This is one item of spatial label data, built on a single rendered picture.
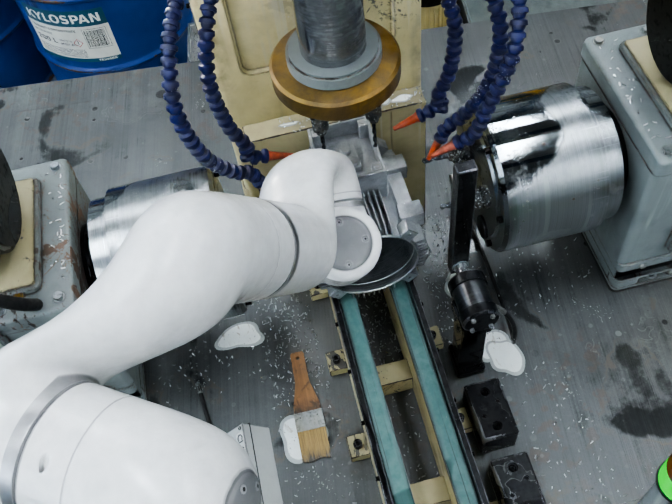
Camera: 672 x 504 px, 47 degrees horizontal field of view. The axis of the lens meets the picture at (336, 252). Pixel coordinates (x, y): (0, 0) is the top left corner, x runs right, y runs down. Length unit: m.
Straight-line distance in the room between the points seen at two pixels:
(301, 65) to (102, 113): 0.92
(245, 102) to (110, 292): 0.86
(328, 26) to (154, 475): 0.64
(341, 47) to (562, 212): 0.45
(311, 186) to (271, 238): 0.19
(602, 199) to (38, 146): 1.23
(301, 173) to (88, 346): 0.34
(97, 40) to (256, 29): 1.49
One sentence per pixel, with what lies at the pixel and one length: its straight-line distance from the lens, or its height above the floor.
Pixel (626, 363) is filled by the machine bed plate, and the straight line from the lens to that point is 1.44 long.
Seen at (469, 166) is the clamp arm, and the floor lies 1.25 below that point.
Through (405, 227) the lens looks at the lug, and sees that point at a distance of 1.18.
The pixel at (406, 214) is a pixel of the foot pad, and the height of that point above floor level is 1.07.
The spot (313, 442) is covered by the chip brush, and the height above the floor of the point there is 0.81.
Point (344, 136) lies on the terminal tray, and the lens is 1.27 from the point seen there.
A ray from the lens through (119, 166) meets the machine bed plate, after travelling 1.77.
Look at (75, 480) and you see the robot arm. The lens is 0.51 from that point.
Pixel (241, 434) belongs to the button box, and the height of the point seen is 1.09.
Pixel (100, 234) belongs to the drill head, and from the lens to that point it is 1.20.
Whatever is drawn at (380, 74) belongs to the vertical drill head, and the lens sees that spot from 1.05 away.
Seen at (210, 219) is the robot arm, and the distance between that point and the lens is 0.54.
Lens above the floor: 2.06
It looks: 56 degrees down
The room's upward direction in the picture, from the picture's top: 9 degrees counter-clockwise
